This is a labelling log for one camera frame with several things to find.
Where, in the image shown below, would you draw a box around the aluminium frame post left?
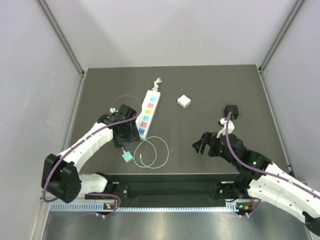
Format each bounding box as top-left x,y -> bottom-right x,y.
36,0 -> 85,77

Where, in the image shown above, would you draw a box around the aluminium frame post right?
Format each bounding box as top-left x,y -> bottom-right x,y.
257,0 -> 306,74

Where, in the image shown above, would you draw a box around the white coiled power strip cord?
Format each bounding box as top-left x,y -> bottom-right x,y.
151,77 -> 164,92

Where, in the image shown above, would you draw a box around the aluminium frame post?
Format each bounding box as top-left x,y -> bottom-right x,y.
36,0 -> 85,77
257,0 -> 306,74

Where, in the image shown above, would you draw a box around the grey slotted cable duct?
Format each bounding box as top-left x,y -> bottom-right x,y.
50,201 -> 251,213

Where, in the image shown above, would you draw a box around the teal USB charger plug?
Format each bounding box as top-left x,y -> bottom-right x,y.
122,150 -> 134,164

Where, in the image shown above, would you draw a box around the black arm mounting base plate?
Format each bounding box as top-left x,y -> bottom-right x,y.
84,173 -> 251,202

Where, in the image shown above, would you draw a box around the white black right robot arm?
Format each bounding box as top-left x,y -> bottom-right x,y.
192,131 -> 320,235

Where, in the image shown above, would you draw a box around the white square charger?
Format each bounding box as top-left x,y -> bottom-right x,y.
177,95 -> 192,108

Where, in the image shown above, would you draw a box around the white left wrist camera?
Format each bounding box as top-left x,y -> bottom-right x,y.
109,107 -> 117,114

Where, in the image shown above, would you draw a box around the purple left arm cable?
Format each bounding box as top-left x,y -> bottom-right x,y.
41,94 -> 145,203

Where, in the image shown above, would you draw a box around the teal charging cable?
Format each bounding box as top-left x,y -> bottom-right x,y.
122,136 -> 170,169

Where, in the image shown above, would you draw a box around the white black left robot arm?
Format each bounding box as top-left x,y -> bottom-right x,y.
41,104 -> 141,204

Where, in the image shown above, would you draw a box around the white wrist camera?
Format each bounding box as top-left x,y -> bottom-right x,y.
216,118 -> 235,139
109,107 -> 117,114

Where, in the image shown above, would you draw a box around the white power strip coloured sockets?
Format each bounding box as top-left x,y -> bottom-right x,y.
136,90 -> 161,140

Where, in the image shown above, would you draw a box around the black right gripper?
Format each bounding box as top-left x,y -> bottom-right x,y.
192,131 -> 238,167

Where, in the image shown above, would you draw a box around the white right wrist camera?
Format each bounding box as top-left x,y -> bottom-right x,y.
216,118 -> 235,139

